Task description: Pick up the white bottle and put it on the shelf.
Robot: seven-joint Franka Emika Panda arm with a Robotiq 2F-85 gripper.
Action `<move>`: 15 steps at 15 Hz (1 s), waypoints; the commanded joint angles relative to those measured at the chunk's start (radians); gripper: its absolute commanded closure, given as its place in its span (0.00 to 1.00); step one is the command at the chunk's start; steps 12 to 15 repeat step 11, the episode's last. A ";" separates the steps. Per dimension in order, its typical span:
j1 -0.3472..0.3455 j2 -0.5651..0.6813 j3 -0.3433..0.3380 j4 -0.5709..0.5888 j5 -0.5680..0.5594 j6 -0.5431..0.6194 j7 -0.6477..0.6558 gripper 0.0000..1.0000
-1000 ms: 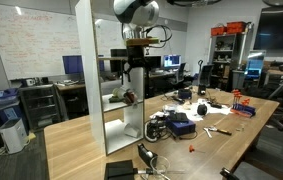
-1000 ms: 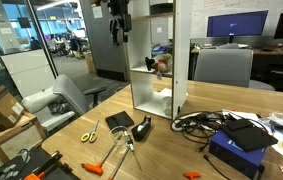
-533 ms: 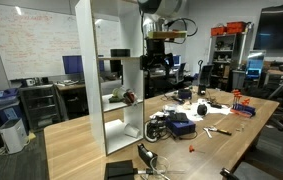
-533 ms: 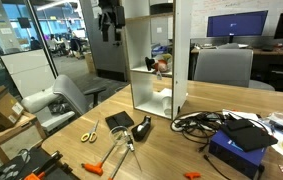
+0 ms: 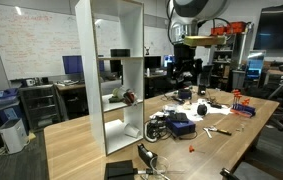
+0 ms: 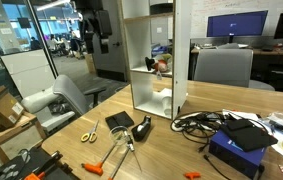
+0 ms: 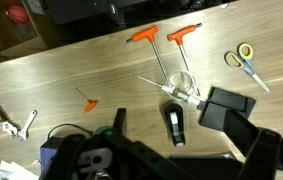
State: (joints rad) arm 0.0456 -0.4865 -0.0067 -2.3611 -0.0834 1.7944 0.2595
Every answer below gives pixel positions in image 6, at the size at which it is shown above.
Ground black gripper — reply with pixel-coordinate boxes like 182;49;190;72
95;9;113;55

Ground tall white shelf unit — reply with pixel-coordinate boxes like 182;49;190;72
116;0;194;120

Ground black toy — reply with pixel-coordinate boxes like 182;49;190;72
144;55;156;72

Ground light grey office chair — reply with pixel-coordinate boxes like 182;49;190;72
20;73;108;135

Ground red toy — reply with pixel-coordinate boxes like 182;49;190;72
154;59;170;74

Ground flat black pouch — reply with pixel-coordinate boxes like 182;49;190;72
104;110;135;131

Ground white partition panel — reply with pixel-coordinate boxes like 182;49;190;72
0;49;57;98

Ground white paper roll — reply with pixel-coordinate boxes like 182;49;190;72
160;95;173;117

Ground black stapler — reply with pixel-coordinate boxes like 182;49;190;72
130;115;153;143

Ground clear glass cup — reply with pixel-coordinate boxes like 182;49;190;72
109;125;131;147

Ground white syringe tool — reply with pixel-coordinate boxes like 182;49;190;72
123;129;143;173

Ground whiteboard with writing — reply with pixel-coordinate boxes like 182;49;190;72
191;0;283;38

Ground wooden side table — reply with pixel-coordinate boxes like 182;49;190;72
0;111;47;164

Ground brown cardboard box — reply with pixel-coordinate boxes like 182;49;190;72
0;84;25;135

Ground grey fabric chair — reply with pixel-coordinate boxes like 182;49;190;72
193;48;276;92

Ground monitor with blue screen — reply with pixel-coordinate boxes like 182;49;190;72
206;9;269;39

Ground black stand with orange clamp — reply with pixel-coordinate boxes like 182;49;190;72
0;146;82;180

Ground small orange plastic piece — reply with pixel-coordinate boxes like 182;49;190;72
184;171;202;180

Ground dark blue box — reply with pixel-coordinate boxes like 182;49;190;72
208;129;268;179

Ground wooden office desk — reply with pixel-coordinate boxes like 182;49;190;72
190;46;283;84

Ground clear plastic bag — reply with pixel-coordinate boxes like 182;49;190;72
260;111;283;142

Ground distant wall screen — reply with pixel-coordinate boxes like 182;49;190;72
16;17;33;30

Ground yellow handled scissors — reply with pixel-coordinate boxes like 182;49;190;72
80;119;101;144

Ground orange T-handle hex key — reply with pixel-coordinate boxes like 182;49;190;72
80;143;117;177
106;146;131;180

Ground black cable bundle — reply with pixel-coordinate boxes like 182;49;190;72
170;110;229;148

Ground thin black cable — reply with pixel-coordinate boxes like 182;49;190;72
203;153;228;180

